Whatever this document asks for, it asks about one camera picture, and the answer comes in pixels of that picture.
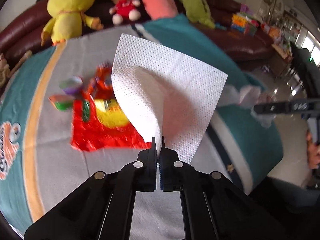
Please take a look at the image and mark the white tissue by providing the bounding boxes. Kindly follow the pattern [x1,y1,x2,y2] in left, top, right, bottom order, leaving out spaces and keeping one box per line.
[218,85,274,128]

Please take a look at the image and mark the red snack bag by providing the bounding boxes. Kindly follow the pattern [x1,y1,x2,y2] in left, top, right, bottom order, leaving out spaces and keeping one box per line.
[71,61,151,152]

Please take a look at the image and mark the white paper napkin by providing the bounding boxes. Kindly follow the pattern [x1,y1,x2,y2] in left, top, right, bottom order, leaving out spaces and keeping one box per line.
[111,34,227,163]

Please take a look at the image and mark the orange green egg capsule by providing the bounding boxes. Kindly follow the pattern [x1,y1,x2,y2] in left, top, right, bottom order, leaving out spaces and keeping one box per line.
[48,94,75,111]

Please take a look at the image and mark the person's right hand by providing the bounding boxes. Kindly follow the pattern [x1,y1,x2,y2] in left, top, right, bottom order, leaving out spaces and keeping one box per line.
[306,131,320,169]

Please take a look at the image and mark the teal grey tablecloth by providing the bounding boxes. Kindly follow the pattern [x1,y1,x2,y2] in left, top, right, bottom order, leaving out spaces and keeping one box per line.
[1,15,283,233]

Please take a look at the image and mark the colourful toy block box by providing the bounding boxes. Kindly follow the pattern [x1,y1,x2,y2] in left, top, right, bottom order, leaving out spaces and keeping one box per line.
[231,13,259,36]

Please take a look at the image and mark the green dinosaur plush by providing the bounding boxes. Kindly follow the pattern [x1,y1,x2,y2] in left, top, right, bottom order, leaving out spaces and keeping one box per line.
[180,0,215,29]

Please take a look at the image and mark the teddy bear red shirt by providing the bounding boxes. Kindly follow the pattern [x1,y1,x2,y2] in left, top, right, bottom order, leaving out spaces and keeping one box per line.
[109,0,141,25]

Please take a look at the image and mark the dark red leather sofa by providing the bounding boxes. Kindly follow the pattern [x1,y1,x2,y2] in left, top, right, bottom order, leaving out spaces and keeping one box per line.
[1,0,274,65]

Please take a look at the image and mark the yellow duck plush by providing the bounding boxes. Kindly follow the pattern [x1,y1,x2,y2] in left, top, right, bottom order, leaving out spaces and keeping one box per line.
[41,0,104,46]

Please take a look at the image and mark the beige rope toy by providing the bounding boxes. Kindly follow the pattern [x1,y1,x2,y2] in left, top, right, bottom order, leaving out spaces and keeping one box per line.
[0,50,33,88]

